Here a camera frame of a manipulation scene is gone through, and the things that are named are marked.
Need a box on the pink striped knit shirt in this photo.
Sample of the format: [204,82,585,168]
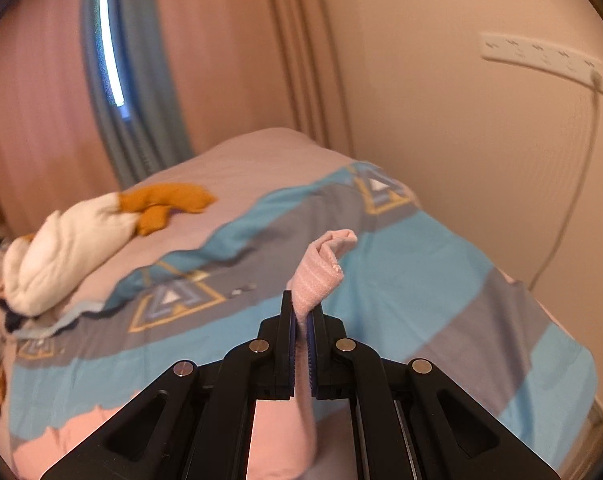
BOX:
[13,229,357,479]

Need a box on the blue grey patterned duvet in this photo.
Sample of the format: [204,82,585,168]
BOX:
[0,129,597,479]

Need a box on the dark navy garment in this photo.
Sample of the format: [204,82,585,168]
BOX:
[0,295,29,334]

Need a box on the grey blue curtain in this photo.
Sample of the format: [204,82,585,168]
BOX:
[81,0,194,188]

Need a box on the pink window curtain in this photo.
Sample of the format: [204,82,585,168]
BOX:
[0,0,352,235]

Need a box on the white wall power strip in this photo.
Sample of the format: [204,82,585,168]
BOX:
[479,32,603,94]

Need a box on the white power cable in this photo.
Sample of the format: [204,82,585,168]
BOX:
[528,71,603,292]

